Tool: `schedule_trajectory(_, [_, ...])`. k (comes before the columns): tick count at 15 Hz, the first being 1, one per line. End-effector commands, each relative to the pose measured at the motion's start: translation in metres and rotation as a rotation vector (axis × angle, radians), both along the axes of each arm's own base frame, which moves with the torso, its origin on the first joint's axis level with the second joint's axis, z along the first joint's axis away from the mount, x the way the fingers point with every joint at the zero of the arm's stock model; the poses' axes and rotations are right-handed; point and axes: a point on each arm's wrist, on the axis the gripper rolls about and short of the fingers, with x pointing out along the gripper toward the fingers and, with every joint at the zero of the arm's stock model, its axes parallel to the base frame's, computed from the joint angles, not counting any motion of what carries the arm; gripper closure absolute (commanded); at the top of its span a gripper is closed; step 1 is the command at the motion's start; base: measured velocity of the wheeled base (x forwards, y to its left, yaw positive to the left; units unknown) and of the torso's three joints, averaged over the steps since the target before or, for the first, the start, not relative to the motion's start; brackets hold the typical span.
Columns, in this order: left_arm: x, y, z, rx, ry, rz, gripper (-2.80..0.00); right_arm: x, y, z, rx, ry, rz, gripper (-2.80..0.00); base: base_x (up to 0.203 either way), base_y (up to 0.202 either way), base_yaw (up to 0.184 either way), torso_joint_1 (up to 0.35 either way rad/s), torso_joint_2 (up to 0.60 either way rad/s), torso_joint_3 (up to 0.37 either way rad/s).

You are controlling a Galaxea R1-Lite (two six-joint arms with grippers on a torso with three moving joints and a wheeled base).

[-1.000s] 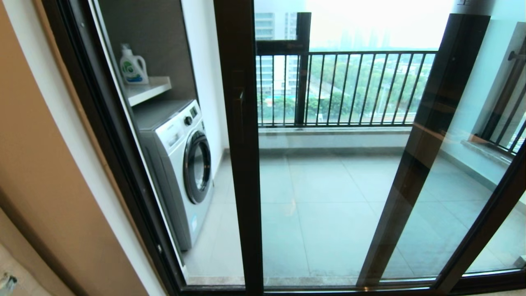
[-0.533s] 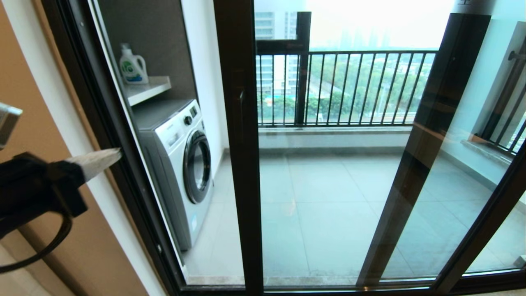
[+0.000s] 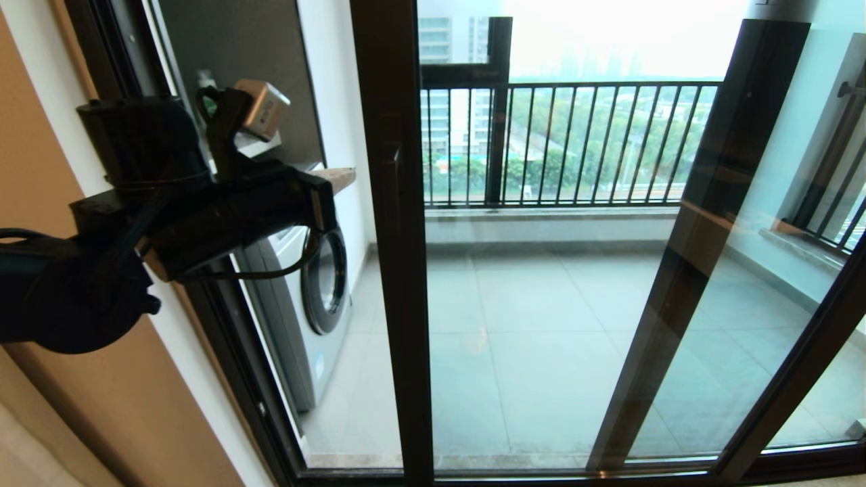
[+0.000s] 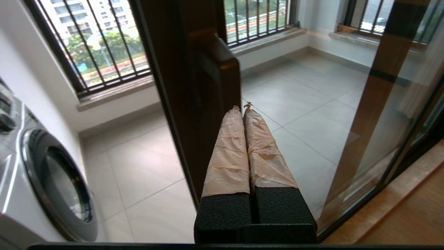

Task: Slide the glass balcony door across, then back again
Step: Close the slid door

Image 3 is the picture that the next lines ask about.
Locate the dark framed sliding glass door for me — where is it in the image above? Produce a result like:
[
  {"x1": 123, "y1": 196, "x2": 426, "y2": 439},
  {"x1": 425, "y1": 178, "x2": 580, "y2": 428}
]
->
[{"x1": 350, "y1": 0, "x2": 866, "y2": 487}]

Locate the dark window frame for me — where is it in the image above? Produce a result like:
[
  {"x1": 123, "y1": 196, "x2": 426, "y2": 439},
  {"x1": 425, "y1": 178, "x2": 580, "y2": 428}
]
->
[{"x1": 418, "y1": 17, "x2": 513, "y2": 207}]

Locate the dark framed fixed glass panel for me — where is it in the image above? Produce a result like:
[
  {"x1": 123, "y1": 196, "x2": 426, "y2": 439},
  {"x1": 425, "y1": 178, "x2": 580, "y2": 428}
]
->
[{"x1": 587, "y1": 19, "x2": 866, "y2": 471}]

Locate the black metal balcony railing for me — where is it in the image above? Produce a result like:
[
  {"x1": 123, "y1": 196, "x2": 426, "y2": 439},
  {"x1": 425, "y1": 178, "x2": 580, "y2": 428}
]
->
[{"x1": 423, "y1": 81, "x2": 721, "y2": 207}]

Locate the grey stone window sill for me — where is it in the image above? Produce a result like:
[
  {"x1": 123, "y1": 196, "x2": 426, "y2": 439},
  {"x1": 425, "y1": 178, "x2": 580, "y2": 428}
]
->
[
  {"x1": 758, "y1": 229, "x2": 866, "y2": 285},
  {"x1": 425, "y1": 206, "x2": 681, "y2": 223}
]

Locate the white front-load washing machine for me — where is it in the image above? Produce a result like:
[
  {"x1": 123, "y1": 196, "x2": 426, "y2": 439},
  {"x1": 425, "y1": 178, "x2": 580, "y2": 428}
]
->
[{"x1": 237, "y1": 161, "x2": 352, "y2": 412}]

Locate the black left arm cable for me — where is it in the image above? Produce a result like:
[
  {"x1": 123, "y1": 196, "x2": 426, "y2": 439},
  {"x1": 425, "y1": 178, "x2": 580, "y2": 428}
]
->
[{"x1": 179, "y1": 227, "x2": 322, "y2": 281}]

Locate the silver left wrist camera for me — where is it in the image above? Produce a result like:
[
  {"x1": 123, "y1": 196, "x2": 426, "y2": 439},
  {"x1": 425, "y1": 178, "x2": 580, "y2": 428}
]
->
[{"x1": 233, "y1": 79, "x2": 292, "y2": 141}]

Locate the white detergent bottle green label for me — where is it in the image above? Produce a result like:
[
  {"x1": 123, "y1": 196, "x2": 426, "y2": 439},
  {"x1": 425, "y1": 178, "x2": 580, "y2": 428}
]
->
[{"x1": 196, "y1": 68, "x2": 221, "y2": 119}]

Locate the white curtain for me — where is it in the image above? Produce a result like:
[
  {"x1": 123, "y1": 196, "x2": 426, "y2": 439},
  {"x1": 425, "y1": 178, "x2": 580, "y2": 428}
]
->
[{"x1": 0, "y1": 348, "x2": 122, "y2": 487}]

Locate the white wall shelf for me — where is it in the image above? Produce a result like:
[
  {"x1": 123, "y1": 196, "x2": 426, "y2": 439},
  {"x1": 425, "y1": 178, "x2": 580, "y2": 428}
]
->
[{"x1": 230, "y1": 131, "x2": 283, "y2": 160}]

